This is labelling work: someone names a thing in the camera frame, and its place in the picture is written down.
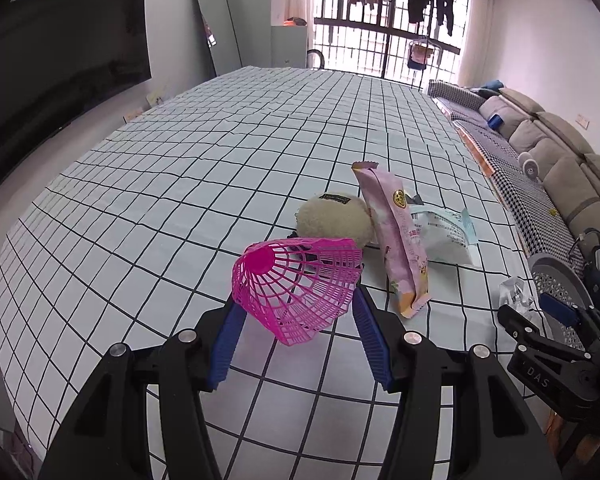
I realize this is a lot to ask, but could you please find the houndstooth sofa cover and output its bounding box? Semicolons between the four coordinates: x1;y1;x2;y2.
427;80;586;276

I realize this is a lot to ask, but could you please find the pink plastic mesh cone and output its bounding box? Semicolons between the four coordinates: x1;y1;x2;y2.
231;238;365;346

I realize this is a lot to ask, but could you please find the clear plastic wrapper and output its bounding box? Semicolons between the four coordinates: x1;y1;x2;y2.
500;277;538;312

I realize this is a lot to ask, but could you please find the grey perforated bin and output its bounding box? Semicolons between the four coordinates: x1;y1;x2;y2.
527;254;593;351

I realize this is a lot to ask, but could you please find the grey cabinet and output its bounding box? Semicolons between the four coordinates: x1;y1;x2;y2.
271;22;308;68

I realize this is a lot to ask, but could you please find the pink snack packet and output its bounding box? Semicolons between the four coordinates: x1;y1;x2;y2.
351;161;431;319

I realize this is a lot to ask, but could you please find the beige sofa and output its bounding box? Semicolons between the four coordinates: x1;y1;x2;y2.
427;79;600;261

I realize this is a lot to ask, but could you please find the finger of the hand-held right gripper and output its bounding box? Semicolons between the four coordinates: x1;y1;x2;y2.
497;304;590;367
539;292;600;347

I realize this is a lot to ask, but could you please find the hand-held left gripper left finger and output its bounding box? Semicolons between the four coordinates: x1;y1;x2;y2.
37;300;248;480

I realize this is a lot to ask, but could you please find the black television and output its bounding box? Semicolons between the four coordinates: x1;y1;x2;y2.
0;0;152;208

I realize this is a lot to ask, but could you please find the window grille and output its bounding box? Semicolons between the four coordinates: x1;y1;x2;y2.
312;0;468;92

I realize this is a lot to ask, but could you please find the beige plush ball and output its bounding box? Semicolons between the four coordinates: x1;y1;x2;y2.
294;190;376;251

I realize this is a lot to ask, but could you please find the light blue white packet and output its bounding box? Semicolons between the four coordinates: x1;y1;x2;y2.
409;204;481;267

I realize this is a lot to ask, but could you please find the standing mirror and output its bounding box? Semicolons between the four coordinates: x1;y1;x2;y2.
193;0;243;78

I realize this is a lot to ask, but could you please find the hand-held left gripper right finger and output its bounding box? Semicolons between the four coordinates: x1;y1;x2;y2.
350;287;563;480

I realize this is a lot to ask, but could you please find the clothes drying rack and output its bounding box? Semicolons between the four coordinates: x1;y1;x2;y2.
407;37;443;91

